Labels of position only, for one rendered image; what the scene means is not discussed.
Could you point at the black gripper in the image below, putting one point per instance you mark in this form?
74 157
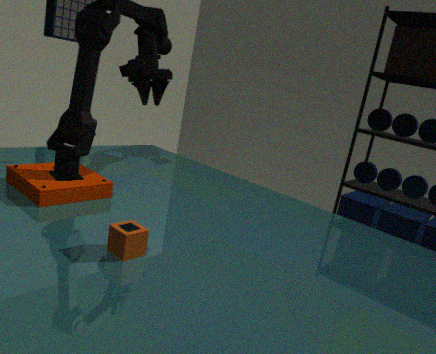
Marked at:
159 78

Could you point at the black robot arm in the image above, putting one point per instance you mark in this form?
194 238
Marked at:
93 29

